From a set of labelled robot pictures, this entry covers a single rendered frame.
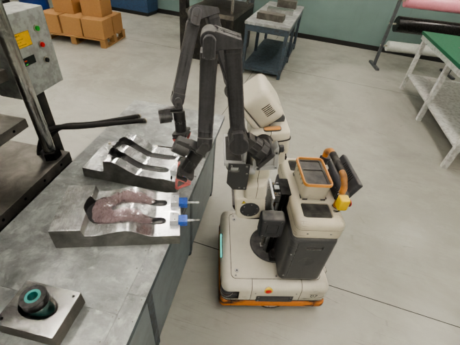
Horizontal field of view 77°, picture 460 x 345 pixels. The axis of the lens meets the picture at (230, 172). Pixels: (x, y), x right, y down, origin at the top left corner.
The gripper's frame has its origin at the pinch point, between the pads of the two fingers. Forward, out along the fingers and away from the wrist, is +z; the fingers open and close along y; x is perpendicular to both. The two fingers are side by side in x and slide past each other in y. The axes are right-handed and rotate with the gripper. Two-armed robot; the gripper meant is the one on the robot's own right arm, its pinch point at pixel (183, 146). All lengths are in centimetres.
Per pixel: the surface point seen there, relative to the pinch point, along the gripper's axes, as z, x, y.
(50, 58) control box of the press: -39, -81, -22
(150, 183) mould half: 12.8, -12.9, 16.6
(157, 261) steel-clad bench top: 25, 4, 54
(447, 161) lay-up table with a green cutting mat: 98, 229, -191
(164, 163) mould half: 7.8, -9.6, 4.8
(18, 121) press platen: -16, -78, 15
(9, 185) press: 11, -82, 31
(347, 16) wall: -16, 165, -630
